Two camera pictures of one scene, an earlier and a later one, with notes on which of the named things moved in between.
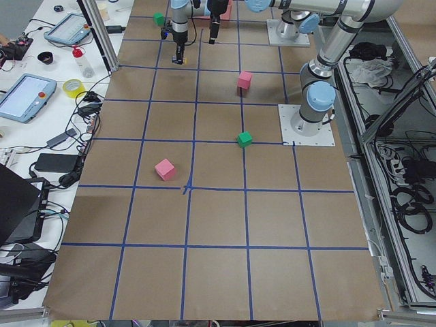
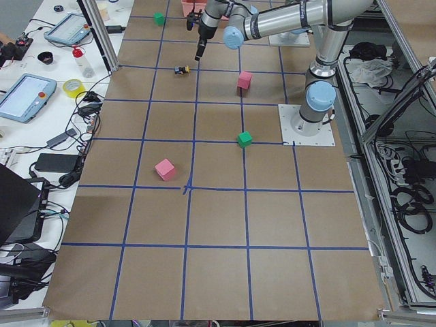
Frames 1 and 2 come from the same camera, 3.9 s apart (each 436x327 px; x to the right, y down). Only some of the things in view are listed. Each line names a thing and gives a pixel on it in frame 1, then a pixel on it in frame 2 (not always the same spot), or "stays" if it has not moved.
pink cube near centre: (244, 80) stays
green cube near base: (244, 139) stays
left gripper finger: (214, 19) -> (201, 48)
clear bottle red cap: (86, 70) stays
